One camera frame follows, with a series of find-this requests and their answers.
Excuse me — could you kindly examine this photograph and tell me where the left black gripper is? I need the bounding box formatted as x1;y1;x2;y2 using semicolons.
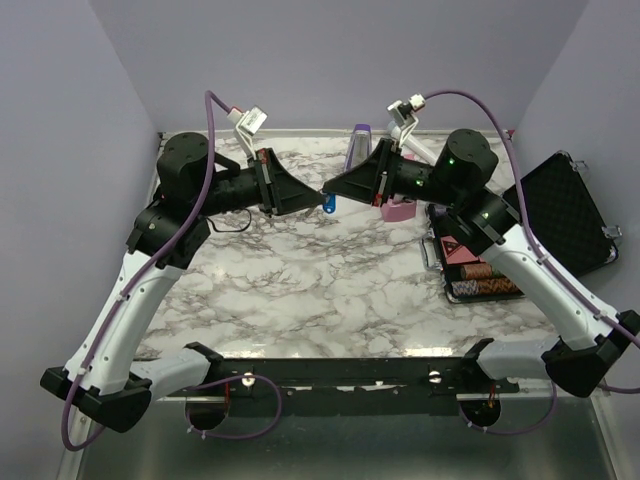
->
196;147;328;218

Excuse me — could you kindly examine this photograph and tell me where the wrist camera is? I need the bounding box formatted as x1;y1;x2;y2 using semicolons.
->
227;106;268;159
387;94;426;147

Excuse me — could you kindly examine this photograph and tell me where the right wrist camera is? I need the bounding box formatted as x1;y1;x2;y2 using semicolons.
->
387;94;426;147

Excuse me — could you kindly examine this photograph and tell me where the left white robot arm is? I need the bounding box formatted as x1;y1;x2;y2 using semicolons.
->
40;132;323;433

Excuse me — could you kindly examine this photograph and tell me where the white toy microphone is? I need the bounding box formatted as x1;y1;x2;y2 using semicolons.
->
387;121;438;165

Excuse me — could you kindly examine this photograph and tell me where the blue orange chip roll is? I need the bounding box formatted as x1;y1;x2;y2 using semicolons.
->
451;279;520;297

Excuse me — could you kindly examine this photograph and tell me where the orange poker chip roll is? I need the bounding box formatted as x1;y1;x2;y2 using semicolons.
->
460;264;502;280

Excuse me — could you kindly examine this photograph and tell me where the black poker chip case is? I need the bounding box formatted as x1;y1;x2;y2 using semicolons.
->
420;151;619;303

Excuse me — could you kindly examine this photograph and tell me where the pink metronome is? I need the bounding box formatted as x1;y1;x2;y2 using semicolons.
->
381;199;417;223

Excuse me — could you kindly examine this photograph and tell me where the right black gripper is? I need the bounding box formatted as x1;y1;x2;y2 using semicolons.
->
322;139;461;209

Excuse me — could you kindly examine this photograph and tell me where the red playing card deck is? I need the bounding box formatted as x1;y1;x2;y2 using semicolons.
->
440;235;480;265

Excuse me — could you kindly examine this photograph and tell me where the purple metronome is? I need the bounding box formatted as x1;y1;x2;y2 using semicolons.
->
343;123;372;172

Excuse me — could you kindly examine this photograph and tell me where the blue key tag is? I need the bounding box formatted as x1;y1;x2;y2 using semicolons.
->
322;193;336;214

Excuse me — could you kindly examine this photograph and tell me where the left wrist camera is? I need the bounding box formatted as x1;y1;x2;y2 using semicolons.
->
227;106;268;159

